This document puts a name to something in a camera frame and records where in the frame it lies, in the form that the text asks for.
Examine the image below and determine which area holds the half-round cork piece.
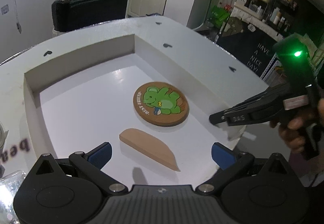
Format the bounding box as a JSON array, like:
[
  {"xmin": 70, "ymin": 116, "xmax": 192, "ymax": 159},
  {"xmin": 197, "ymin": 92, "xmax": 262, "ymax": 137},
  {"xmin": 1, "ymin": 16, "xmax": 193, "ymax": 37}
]
[{"xmin": 119, "ymin": 128, "xmax": 181, "ymax": 172}]

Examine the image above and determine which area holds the white shallow tray box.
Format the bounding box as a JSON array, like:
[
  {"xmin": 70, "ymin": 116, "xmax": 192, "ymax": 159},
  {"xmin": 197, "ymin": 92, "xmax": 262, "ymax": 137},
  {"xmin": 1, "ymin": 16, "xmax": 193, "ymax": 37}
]
[{"xmin": 23, "ymin": 33, "xmax": 270, "ymax": 179}]

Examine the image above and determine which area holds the clear plastic blister case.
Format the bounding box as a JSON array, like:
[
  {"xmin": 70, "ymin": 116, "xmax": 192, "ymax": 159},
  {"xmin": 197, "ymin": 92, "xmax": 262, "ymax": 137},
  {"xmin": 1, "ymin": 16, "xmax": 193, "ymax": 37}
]
[{"xmin": 0, "ymin": 170, "xmax": 26, "ymax": 224}]

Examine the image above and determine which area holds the person's right hand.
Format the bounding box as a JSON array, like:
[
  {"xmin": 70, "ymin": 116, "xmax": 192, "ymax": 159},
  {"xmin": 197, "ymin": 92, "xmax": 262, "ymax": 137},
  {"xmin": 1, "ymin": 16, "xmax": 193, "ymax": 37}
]
[{"xmin": 270, "ymin": 98, "xmax": 324, "ymax": 176}]

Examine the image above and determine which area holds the black have a nice day sign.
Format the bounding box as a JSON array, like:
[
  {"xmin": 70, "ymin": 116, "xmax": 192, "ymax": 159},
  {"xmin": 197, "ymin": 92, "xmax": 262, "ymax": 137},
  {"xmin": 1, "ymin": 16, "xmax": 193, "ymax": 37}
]
[{"xmin": 243, "ymin": 38, "xmax": 277, "ymax": 77}]

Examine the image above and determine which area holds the round cork frog coaster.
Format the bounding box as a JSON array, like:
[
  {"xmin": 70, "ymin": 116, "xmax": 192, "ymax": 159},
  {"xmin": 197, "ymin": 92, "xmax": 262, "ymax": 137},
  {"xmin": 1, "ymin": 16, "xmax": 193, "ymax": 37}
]
[{"xmin": 133, "ymin": 81, "xmax": 190, "ymax": 127}]

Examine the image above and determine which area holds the green box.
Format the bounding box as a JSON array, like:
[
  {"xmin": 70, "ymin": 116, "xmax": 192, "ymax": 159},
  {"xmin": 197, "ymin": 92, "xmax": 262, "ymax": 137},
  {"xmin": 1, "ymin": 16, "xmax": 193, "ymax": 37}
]
[{"xmin": 208, "ymin": 5, "xmax": 230, "ymax": 30}]

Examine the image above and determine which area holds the dark blue armchair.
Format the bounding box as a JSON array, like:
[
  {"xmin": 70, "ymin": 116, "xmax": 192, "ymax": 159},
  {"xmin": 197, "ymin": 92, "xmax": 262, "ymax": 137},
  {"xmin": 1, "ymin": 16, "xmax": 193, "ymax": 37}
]
[{"xmin": 52, "ymin": 0, "xmax": 128, "ymax": 32}]

